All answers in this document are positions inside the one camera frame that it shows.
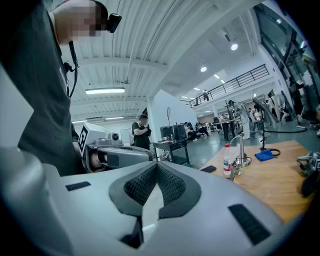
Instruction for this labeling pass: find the black cart table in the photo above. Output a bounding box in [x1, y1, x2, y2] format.
[152, 139, 191, 166]

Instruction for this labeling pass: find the silver desk lamp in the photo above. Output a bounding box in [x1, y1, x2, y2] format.
[229, 132, 253, 169]

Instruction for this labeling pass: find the person's head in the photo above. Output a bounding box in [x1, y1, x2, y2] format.
[53, 0, 110, 46]

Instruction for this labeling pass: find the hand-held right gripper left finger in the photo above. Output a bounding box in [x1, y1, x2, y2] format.
[44, 160, 159, 256]

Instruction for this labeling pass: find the black camera cable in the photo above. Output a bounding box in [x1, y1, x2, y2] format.
[63, 40, 80, 99]

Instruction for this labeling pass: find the black balcony railing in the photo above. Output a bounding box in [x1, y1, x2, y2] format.
[188, 63, 271, 109]

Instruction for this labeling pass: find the person's dark shirt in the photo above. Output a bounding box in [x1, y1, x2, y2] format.
[0, 0, 87, 177]

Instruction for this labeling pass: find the black smartphone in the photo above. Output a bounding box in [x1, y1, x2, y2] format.
[199, 164, 218, 174]

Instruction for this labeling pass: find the blue cloth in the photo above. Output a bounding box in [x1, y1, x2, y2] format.
[254, 149, 276, 162]

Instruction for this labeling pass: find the panel light on stand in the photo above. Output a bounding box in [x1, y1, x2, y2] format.
[165, 106, 173, 129]

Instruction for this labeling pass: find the clear water bottle red cap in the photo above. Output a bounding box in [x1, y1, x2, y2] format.
[222, 143, 233, 176]

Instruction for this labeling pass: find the spare hand-held gripper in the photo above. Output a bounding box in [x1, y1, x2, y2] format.
[296, 151, 320, 177]

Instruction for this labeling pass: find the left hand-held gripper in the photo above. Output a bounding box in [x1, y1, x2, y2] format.
[77, 121, 154, 174]

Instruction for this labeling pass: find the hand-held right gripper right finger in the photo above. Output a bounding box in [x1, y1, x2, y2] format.
[143, 160, 305, 256]

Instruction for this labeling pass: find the black clamp stand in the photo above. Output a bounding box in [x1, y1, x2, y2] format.
[258, 103, 269, 152]

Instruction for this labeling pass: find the black equipment case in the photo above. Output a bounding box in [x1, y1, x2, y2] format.
[173, 123, 188, 141]
[159, 125, 175, 141]

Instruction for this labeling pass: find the long ceiling tube light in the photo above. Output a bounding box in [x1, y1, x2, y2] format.
[84, 87, 126, 96]

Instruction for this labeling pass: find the black head-worn camera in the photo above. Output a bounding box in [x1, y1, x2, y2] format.
[106, 13, 123, 34]

